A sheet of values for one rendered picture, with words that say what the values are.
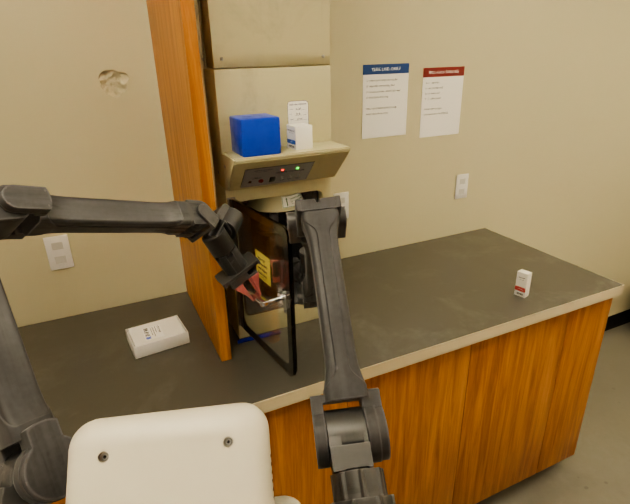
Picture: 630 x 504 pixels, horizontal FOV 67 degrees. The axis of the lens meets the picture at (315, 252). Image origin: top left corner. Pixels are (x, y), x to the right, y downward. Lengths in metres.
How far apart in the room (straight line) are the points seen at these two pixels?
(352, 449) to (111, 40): 1.36
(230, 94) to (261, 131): 0.14
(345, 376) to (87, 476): 0.35
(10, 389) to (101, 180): 1.05
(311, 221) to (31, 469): 0.50
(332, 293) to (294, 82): 0.74
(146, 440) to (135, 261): 1.28
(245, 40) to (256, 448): 0.99
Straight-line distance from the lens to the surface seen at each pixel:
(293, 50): 1.34
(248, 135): 1.19
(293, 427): 1.40
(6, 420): 0.75
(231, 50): 1.28
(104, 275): 1.80
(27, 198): 0.84
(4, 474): 0.77
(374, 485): 0.68
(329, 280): 0.74
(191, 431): 0.54
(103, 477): 0.56
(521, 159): 2.56
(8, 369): 0.76
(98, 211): 0.92
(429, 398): 1.63
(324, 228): 0.78
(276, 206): 1.40
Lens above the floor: 1.74
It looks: 23 degrees down
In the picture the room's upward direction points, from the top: 1 degrees counter-clockwise
